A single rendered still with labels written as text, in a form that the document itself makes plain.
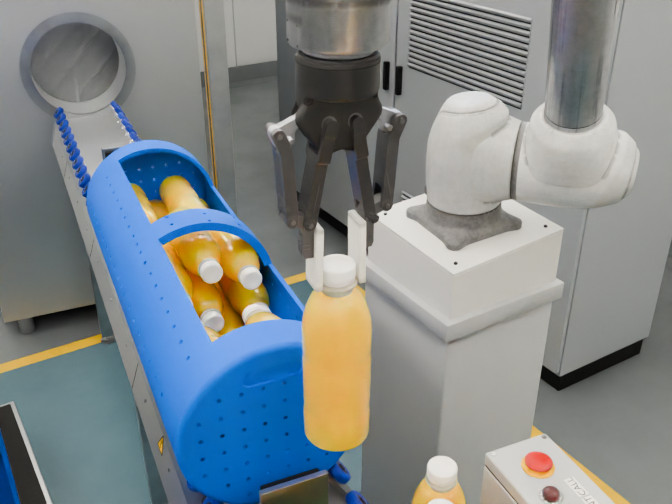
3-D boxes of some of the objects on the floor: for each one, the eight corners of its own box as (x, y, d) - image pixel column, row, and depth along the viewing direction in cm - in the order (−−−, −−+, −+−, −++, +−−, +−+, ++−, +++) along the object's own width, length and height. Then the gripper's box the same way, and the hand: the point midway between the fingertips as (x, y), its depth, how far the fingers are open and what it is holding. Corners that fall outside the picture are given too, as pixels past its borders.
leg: (167, 498, 241) (143, 333, 211) (171, 511, 236) (147, 344, 206) (148, 503, 239) (122, 338, 209) (152, 517, 234) (125, 349, 204)
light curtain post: (245, 385, 291) (210, -107, 210) (250, 394, 286) (216, -106, 205) (230, 389, 289) (188, -107, 208) (234, 398, 284) (194, -105, 203)
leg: (114, 335, 320) (91, 198, 290) (116, 342, 315) (93, 204, 286) (100, 338, 318) (75, 201, 288) (102, 346, 313) (77, 207, 283)
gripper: (404, 30, 72) (393, 249, 84) (232, 46, 67) (246, 278, 78) (443, 49, 66) (425, 282, 78) (258, 68, 61) (268, 317, 72)
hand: (336, 252), depth 76 cm, fingers closed on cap, 4 cm apart
